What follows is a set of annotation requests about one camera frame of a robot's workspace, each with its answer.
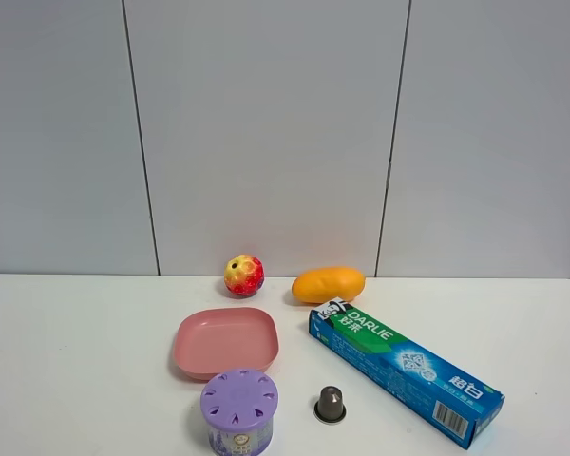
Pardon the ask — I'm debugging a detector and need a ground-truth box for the green blue toothpaste box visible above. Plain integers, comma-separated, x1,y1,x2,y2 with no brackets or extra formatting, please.
309,297,505,449

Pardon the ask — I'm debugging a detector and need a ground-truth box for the red yellow toy apple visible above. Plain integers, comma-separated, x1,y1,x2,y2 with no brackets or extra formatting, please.
223,255,264,296

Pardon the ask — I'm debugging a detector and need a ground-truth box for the orange toy mango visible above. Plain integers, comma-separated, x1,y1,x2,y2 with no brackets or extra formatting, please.
292,267,366,304

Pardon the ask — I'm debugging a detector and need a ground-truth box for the pink square plate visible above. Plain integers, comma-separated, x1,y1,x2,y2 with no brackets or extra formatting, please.
173,307,279,381

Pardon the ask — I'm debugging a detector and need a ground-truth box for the purple air freshener jar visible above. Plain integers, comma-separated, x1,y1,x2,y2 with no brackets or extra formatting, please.
200,369,278,456

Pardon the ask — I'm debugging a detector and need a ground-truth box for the grey coffee capsule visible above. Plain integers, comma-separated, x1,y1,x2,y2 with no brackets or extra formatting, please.
313,386,347,424

